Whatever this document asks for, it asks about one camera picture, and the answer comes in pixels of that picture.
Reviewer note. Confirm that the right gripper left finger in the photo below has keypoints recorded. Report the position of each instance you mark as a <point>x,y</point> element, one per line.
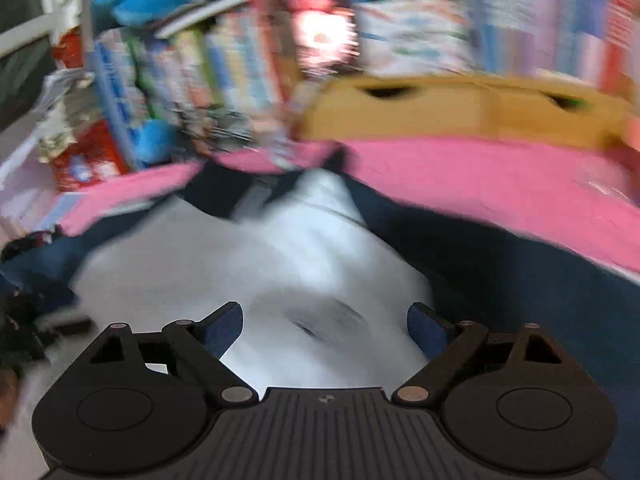
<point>199,347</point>

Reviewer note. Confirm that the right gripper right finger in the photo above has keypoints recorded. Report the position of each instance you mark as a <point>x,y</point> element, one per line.
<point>448,347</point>

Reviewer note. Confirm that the white and navy jacket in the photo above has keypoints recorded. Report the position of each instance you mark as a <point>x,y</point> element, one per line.
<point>356,336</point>

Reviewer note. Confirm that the small blue plush ball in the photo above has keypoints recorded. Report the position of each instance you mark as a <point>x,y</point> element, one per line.
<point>156,138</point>

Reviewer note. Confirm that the pink rabbit-pattern blanket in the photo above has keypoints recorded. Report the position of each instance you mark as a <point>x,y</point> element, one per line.
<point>500,185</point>

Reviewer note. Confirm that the red plastic basket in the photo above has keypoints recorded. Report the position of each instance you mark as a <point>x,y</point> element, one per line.
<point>92,160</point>

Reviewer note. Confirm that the wooden storage box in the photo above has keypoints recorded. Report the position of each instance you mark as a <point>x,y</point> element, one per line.
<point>484,107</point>

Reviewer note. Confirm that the row of colourful books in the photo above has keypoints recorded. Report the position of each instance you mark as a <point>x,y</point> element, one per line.
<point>230,74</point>

